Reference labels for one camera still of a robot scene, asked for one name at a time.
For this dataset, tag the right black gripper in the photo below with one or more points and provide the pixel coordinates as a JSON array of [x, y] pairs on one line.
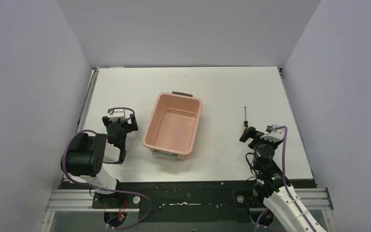
[[250, 133]]

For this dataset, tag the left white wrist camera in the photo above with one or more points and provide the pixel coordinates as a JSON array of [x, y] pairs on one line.
[[117, 113]]

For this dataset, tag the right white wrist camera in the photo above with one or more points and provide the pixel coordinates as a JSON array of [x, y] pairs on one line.
[[274, 134]]

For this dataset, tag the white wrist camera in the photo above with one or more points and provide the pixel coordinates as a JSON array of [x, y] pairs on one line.
[[117, 113], [274, 134]]

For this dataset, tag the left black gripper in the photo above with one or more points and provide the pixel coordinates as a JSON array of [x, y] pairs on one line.
[[118, 123]]

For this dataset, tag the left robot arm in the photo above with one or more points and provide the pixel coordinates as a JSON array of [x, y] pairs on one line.
[[85, 155]]

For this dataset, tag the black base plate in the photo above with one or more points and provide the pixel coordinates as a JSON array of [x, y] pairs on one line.
[[248, 202]]

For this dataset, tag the yellow black handled screwdriver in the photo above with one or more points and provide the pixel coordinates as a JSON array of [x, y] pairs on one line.
[[245, 122]]

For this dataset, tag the pink plastic bin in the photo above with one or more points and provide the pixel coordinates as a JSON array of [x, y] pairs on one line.
[[173, 125]]

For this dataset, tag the aluminium left side rail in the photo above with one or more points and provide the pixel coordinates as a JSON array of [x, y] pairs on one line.
[[87, 100]]

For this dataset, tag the aluminium rail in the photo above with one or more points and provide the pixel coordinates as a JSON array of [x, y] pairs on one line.
[[79, 200], [87, 100]]

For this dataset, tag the aluminium front rail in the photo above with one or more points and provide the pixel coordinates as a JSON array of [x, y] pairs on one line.
[[79, 200]]

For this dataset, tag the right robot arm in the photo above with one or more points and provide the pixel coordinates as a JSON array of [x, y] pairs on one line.
[[274, 188]]

